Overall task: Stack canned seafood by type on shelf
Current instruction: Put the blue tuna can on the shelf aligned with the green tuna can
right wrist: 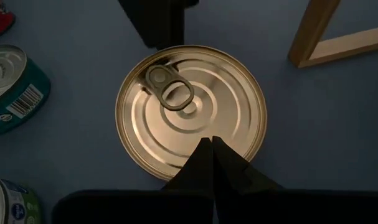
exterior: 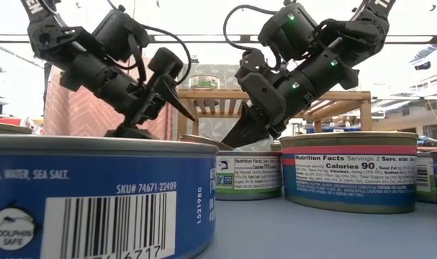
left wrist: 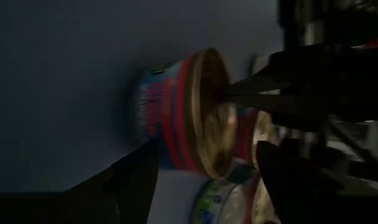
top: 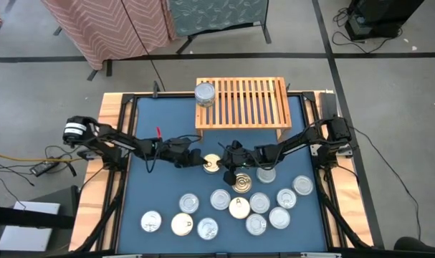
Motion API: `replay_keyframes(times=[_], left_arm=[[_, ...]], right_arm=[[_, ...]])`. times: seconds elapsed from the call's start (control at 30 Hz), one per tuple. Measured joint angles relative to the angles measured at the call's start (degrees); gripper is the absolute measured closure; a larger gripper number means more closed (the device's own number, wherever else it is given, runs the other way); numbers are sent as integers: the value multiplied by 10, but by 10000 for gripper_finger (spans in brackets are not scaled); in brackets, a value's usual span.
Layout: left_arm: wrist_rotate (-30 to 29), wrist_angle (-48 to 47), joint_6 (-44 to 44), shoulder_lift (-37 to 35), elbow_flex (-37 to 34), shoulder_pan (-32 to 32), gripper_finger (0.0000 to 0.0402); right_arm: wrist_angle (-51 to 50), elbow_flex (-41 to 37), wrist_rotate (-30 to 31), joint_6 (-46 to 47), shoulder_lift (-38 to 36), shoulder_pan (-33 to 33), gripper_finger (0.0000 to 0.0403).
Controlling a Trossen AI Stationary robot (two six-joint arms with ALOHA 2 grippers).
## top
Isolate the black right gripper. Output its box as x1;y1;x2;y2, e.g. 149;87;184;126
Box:
216;140;257;186

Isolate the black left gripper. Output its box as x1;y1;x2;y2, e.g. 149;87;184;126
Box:
156;137;206;169

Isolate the silver-lid seafood can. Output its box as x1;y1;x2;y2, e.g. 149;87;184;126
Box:
140;210;163;233
268;206;291;230
292;175;315;196
256;165;277;184
276;188;297;210
178;193;200;215

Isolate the wooden slatted shelf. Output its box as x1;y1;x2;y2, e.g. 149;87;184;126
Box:
194;76;293;143

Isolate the blue-label tuna can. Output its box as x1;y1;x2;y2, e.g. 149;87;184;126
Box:
196;217;219;241
245;214;267;237

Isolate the black control box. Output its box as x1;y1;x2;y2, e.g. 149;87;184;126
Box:
319;91;338;119

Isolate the black cloth rack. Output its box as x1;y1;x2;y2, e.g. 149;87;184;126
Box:
176;21;272;54
53;24;114;82

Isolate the green leaf-pattern cloth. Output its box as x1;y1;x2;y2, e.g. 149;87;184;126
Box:
168;0;270;37

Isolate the black power adapter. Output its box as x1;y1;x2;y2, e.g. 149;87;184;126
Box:
29;160;60;177

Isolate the pink chevron cloth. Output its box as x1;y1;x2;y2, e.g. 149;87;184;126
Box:
41;0;178;71

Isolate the black beam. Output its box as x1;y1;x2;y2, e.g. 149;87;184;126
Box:
0;204;77;230

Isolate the white flat panel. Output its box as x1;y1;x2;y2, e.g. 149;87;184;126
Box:
0;200;61;252

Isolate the black round object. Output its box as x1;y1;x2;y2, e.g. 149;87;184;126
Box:
393;236;435;258

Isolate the black computer case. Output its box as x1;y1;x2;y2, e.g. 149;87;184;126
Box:
345;0;426;41

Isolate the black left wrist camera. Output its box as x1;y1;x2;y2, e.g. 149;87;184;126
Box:
168;137;191;153

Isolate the black left camera cable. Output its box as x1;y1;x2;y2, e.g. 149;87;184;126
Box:
145;134;204;173

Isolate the black metal rig frame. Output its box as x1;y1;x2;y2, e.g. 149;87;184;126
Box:
70;91;386;258

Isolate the black hanging cable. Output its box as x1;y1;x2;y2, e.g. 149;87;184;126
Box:
120;0;167;92

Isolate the long black floor cable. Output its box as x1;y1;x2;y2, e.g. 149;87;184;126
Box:
348;125;423;242

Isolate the black coiled cable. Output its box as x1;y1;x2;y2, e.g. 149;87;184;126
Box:
332;6;404;54

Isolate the yellow floor cable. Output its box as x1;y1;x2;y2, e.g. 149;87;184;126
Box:
0;149;85;163

